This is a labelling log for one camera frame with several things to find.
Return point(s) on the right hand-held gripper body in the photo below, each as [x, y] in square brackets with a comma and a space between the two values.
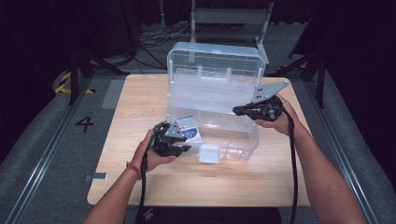
[267, 109]

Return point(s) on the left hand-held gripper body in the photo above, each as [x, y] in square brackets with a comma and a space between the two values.
[165, 144]

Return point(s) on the small white carton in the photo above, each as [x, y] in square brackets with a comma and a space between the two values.
[192, 134]

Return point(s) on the clear plastic storage box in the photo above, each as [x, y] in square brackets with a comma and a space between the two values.
[214, 93]

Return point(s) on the person's left hand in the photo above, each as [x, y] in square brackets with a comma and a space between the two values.
[152, 161]

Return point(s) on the person's right hand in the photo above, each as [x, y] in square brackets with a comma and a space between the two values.
[286, 123]

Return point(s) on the black tripod stand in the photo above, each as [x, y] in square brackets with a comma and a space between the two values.
[74, 77]
[320, 81]

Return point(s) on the person's black clothing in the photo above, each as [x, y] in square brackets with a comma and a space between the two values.
[211, 215]

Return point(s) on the grey floor tape patch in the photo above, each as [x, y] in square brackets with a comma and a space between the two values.
[112, 93]

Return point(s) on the small grey tape strip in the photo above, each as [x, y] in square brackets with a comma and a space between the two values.
[96, 177]

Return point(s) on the grey metal stand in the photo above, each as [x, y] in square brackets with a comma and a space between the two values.
[230, 15]

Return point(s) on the yellow black floor tape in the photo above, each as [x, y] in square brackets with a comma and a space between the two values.
[63, 88]

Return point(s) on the metal floor rail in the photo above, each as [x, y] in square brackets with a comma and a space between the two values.
[46, 152]
[342, 149]

